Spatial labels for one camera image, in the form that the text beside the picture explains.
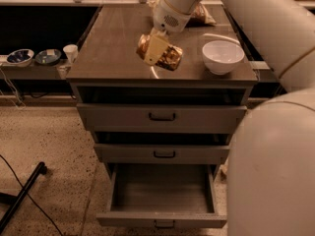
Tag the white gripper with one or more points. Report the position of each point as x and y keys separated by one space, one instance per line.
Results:
x=166 y=19

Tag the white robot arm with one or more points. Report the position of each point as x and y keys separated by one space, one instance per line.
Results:
x=271 y=164

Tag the top grey drawer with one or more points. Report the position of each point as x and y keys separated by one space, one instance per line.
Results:
x=193 y=119

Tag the grey drawer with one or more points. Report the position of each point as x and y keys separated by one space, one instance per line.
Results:
x=161 y=154
x=162 y=196
x=193 y=119

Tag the grey drawer cabinet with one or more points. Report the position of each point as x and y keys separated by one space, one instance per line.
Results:
x=109 y=71

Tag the middle grey drawer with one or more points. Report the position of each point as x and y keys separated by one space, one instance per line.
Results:
x=161 y=154

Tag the bottom grey drawer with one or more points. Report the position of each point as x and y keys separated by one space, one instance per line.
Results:
x=162 y=196

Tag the brown chip bag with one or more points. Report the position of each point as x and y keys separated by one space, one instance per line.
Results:
x=201 y=17

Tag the white ceramic bowl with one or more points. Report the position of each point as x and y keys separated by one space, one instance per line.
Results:
x=221 y=56

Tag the white paper cup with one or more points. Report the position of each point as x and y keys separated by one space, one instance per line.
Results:
x=71 y=51

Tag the blue dark bowl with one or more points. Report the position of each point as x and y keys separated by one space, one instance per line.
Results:
x=48 y=57

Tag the blue white bowl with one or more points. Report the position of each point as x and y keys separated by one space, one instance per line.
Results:
x=20 y=58

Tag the black stand leg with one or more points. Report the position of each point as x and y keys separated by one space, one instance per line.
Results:
x=14 y=201

